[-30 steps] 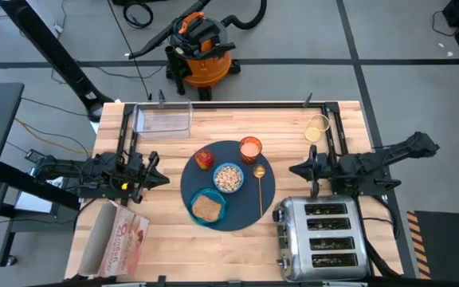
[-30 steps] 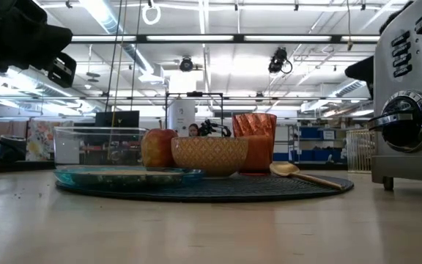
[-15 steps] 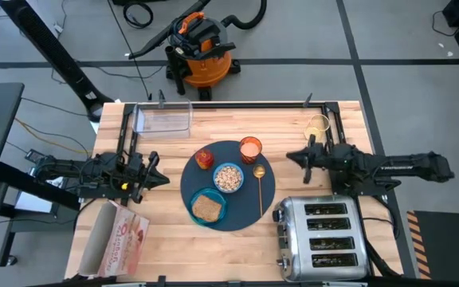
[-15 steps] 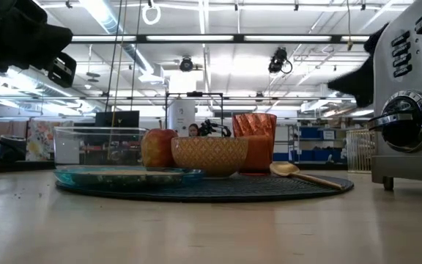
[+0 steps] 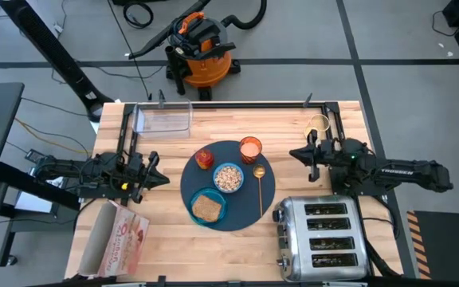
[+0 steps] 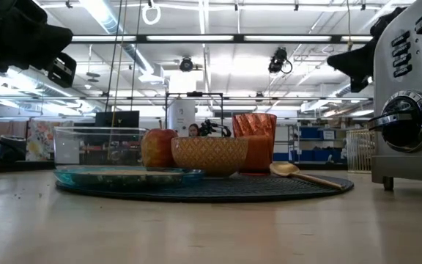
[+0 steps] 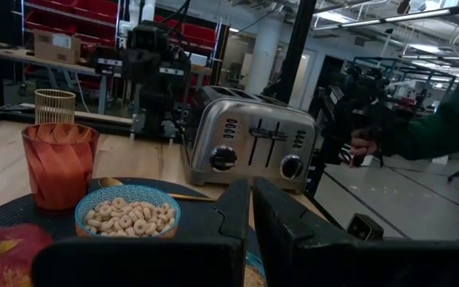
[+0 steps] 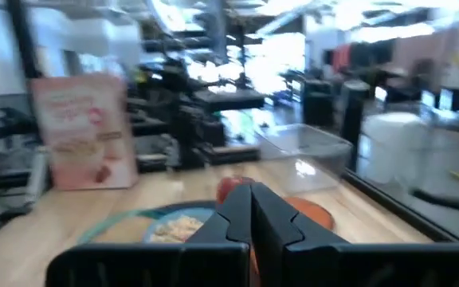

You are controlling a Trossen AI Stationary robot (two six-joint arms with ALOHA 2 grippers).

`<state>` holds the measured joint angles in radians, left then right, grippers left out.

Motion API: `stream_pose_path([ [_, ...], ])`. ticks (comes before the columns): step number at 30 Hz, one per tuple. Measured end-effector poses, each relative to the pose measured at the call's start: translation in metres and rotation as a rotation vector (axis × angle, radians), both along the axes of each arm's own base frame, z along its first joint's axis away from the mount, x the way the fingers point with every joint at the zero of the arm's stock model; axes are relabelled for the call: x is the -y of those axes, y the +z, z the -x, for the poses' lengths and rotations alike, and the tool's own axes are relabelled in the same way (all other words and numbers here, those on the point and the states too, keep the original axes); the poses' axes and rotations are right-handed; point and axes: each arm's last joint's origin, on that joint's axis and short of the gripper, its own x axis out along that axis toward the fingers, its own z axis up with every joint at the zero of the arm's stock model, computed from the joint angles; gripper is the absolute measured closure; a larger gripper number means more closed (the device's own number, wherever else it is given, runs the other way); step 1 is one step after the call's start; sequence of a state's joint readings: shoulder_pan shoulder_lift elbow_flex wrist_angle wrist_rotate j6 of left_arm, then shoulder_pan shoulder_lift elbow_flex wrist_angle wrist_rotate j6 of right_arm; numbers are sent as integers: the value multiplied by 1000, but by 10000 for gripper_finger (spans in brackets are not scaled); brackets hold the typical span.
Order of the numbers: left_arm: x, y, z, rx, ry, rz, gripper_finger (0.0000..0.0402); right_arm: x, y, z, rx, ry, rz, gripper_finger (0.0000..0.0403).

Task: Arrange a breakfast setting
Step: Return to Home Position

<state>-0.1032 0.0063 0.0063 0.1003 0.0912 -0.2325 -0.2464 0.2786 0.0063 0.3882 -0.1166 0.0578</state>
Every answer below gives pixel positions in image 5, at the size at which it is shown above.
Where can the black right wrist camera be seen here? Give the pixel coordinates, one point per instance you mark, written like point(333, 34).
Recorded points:
point(329, 146)

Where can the brown toast slice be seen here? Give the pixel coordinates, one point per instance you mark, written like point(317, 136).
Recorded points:
point(207, 208)

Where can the teal glass plate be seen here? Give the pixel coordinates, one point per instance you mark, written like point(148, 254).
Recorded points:
point(194, 205)

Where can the pink strawberry yogurt cereal box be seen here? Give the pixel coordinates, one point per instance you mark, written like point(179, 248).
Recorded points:
point(126, 243)

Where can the silver four-slot toaster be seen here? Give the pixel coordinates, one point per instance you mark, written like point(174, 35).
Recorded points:
point(293, 239)

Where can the black hazard-striped mat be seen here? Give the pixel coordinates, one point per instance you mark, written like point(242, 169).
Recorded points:
point(448, 243)

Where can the clear plastic bin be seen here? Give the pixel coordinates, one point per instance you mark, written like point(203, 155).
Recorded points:
point(162, 123)

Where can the orange patterned bowl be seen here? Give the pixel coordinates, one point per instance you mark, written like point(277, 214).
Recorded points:
point(215, 178)

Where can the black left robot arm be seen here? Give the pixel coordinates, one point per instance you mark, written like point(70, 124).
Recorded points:
point(74, 169)

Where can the red orange apple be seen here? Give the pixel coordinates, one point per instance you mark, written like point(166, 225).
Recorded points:
point(204, 159)

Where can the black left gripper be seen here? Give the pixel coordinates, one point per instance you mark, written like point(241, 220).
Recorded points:
point(147, 175)

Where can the black table mounting frame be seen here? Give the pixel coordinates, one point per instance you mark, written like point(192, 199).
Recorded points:
point(233, 105)

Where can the beige cereal loops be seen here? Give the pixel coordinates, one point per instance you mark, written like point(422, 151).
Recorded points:
point(228, 178)

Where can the dark round woven placemat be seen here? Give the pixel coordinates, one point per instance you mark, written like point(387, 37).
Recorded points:
point(245, 207)

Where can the black vacuum wand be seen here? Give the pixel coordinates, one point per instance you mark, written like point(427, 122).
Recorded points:
point(162, 35)

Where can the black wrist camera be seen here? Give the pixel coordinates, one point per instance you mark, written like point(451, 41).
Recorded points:
point(329, 146)
point(136, 161)

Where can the orange and black shop vacuum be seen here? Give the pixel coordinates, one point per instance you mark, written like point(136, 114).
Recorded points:
point(207, 68)

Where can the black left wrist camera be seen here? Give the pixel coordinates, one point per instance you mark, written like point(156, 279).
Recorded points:
point(136, 161)

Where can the orange glass of juice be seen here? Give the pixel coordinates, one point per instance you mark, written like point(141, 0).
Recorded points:
point(250, 150)

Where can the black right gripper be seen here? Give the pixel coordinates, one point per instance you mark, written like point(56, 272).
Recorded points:
point(329, 162)

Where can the white paper sheet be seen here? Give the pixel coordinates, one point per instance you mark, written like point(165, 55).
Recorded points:
point(30, 203)

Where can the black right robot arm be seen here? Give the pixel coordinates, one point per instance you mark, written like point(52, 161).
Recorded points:
point(405, 173)

